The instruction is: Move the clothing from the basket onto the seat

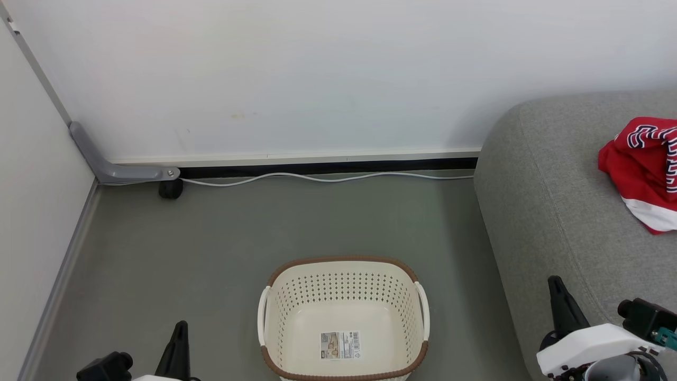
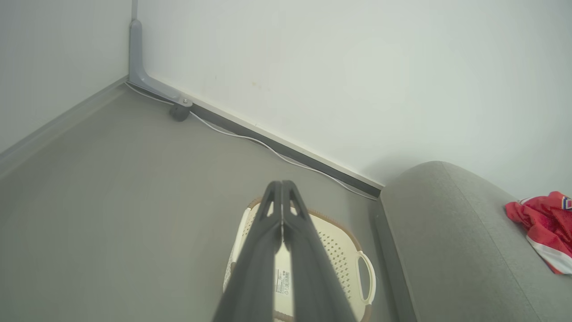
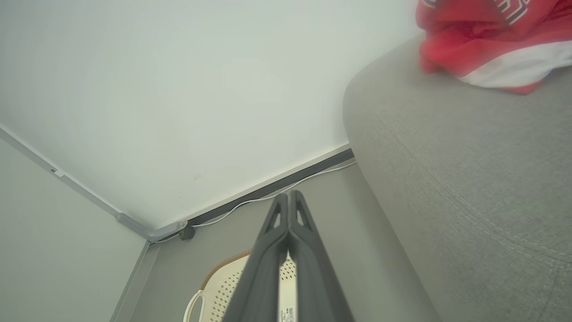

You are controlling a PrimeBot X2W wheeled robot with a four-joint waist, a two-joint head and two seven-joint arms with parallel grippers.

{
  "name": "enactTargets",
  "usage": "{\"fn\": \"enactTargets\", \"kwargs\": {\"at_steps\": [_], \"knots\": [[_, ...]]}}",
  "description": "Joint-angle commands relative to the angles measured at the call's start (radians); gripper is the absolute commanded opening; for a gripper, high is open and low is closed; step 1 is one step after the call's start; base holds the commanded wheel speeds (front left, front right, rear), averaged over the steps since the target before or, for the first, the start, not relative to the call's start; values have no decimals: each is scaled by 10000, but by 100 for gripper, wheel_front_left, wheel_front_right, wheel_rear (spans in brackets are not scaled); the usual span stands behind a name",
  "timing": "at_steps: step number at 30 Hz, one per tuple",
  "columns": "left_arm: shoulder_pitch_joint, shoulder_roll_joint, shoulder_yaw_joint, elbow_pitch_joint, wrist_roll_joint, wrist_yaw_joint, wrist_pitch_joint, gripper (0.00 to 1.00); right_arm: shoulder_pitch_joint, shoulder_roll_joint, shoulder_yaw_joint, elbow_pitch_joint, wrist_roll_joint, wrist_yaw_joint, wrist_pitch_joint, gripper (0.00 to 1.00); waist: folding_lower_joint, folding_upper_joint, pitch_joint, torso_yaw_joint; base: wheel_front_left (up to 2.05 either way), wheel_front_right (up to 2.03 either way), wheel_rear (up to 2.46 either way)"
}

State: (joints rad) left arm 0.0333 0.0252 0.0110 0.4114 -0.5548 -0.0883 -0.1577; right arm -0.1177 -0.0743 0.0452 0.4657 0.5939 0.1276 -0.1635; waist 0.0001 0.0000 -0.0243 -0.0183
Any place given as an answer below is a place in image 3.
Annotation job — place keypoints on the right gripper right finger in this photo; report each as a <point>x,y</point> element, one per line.
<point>317,277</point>

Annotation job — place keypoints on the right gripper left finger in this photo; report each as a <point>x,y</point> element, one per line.
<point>259,277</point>

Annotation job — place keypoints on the red garment with white band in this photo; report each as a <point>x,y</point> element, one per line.
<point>514,67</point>

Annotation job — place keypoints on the red numbered basketball jersey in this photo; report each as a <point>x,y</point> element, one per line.
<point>469,9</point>

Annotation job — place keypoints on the grey fabric sofa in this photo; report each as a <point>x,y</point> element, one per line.
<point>469,179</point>

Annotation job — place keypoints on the white perforated laundry basket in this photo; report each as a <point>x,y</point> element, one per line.
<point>223,290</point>

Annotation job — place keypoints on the black caster wheel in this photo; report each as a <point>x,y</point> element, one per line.
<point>187,233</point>

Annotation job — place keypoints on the black baseboard strip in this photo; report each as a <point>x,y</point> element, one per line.
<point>313,169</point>

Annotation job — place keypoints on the grey floor skirting strip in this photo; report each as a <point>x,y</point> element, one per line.
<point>134,286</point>

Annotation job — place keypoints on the grey metal bracket with wheel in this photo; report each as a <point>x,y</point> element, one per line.
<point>152,233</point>

